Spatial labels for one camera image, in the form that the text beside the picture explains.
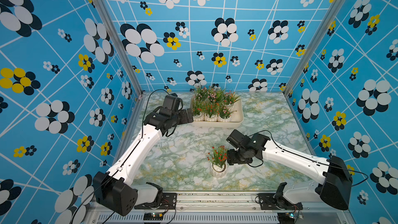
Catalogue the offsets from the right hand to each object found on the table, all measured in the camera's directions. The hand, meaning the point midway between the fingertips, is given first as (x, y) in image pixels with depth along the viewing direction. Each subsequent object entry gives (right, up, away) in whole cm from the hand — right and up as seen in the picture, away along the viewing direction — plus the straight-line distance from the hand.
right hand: (233, 160), depth 78 cm
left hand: (-24, +23, +1) cm, 33 cm away
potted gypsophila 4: (-10, +25, +13) cm, 30 cm away
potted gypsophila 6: (-7, -2, -2) cm, 8 cm away
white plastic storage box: (+8, +19, +28) cm, 35 cm away
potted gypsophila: (-17, +35, +21) cm, 44 cm away
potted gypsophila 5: (-3, +23, +13) cm, 27 cm away
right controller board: (+23, -24, -8) cm, 34 cm away
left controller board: (-39, -25, -6) cm, 47 cm away
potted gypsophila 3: (-18, +27, +11) cm, 34 cm away
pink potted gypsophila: (-7, +34, +20) cm, 40 cm away
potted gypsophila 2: (+1, +32, +22) cm, 39 cm away
